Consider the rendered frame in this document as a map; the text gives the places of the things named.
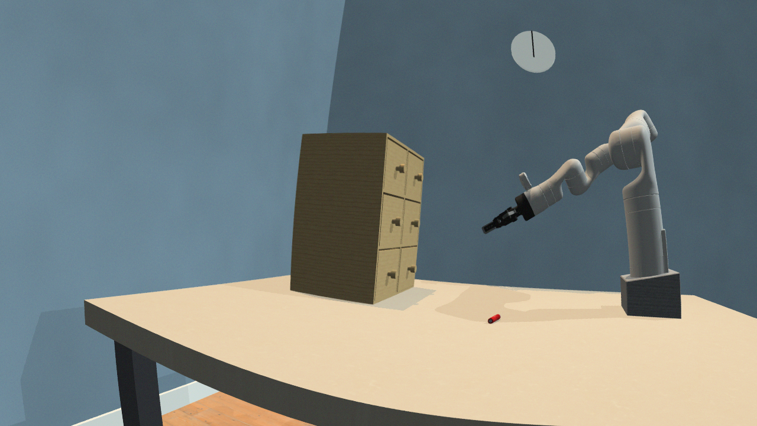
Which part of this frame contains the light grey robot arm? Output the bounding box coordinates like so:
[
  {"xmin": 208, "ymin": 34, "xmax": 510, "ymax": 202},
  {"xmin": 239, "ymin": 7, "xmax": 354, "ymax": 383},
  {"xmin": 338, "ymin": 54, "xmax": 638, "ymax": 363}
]
[{"xmin": 519, "ymin": 110, "xmax": 669, "ymax": 277}]

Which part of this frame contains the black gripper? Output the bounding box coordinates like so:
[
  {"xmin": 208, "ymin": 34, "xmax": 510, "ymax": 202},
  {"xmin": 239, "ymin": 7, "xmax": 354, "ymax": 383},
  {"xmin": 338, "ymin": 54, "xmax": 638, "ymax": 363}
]
[{"xmin": 482, "ymin": 193, "xmax": 535, "ymax": 234}]

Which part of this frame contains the tan wooden drawer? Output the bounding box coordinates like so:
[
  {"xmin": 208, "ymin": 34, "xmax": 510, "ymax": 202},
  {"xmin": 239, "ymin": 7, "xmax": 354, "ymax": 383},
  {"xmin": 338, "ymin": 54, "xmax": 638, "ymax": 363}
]
[
  {"xmin": 374, "ymin": 248, "xmax": 400, "ymax": 301},
  {"xmin": 384, "ymin": 139, "xmax": 407, "ymax": 195},
  {"xmin": 397, "ymin": 246, "xmax": 418, "ymax": 291},
  {"xmin": 402, "ymin": 200, "xmax": 420, "ymax": 244},
  {"xmin": 405, "ymin": 152, "xmax": 423, "ymax": 199},
  {"xmin": 379, "ymin": 194, "xmax": 404, "ymax": 246}
]

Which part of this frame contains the brown chest of drawers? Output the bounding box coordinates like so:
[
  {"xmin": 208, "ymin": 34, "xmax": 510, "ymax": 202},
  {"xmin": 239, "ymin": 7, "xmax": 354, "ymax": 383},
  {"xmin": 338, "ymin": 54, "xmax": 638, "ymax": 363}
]
[{"xmin": 290, "ymin": 133, "xmax": 424, "ymax": 305}]

